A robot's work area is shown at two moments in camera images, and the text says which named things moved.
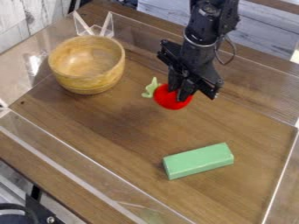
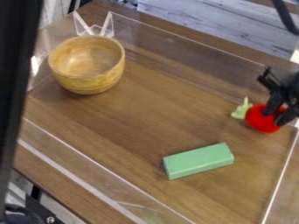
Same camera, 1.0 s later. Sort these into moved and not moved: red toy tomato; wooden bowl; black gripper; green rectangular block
Moved: black gripper; red toy tomato
Not moved: wooden bowl; green rectangular block
